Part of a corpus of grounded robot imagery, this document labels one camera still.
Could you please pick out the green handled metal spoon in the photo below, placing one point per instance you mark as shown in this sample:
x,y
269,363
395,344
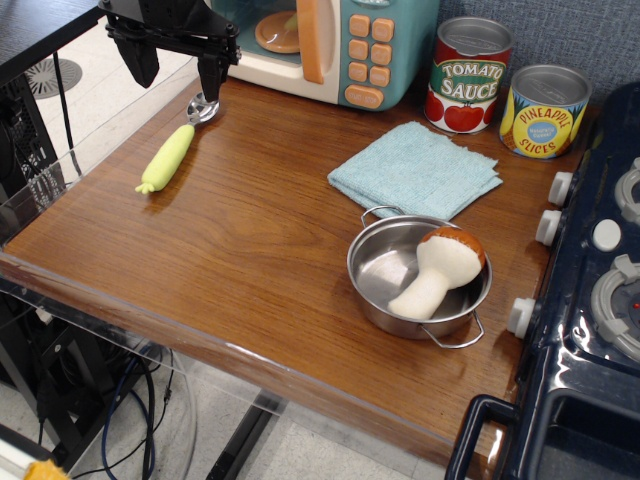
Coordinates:
x,y
161,169

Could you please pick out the dark blue toy stove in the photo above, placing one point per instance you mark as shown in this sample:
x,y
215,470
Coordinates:
x,y
576,413

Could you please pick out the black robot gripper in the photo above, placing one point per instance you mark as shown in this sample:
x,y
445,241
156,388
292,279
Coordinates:
x,y
141,28

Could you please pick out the pineapple slices can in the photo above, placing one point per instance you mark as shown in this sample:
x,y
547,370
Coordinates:
x,y
544,110

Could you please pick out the black desk at left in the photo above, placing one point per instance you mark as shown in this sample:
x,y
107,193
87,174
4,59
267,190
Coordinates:
x,y
32,30

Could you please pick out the orange plate inside microwave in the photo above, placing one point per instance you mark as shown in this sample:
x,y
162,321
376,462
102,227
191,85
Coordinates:
x,y
278,33

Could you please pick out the tomato sauce can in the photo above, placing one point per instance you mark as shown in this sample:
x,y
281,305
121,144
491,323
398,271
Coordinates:
x,y
469,62

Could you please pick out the white stove knob middle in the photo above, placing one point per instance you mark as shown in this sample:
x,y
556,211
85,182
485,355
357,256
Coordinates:
x,y
548,227

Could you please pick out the white plush mushroom toy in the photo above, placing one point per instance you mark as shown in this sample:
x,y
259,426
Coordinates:
x,y
447,258

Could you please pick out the small steel pot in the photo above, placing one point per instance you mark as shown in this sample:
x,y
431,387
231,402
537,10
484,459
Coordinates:
x,y
382,263

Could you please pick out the white stove knob rear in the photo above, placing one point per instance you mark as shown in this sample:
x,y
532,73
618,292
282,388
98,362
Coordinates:
x,y
559,188

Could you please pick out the light blue folded cloth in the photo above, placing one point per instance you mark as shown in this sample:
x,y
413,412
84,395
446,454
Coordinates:
x,y
418,171

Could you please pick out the round floor vent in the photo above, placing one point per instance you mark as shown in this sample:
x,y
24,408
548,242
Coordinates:
x,y
47,77

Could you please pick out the teal toy microwave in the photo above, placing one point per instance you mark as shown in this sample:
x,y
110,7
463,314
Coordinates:
x,y
360,54

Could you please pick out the clear acrylic table guard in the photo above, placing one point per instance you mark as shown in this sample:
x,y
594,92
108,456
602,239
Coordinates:
x,y
241,264

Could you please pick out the white stove knob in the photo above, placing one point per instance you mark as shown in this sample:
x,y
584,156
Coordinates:
x,y
520,316
548,227
559,188

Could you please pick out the white stove knob front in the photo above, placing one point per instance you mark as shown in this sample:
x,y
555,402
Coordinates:
x,y
520,316

